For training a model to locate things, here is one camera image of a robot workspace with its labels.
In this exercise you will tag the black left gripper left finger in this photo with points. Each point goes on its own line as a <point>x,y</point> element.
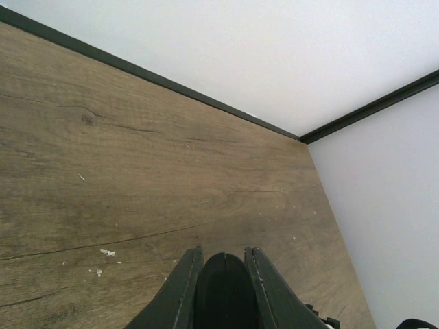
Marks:
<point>173,305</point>

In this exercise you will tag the black enclosure frame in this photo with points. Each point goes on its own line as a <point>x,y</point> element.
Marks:
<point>26,24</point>

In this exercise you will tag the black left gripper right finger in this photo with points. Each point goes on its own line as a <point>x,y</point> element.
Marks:
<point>279,306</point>

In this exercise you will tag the black remote control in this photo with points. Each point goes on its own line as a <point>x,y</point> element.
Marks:
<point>224,295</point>

